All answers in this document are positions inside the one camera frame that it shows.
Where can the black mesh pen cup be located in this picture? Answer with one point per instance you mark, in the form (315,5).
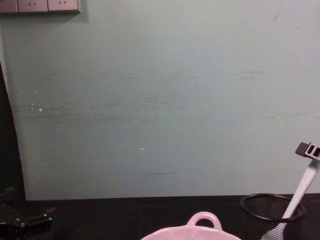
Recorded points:
(265,220)

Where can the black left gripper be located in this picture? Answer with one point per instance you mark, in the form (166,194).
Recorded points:
(15,231)

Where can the black table cloth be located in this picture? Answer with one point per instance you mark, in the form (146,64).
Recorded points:
(130,215)

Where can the grey wall socket panel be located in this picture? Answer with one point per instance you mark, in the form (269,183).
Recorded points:
(40,5)

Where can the dark hanging drape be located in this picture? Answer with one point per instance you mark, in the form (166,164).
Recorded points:
(10,150)

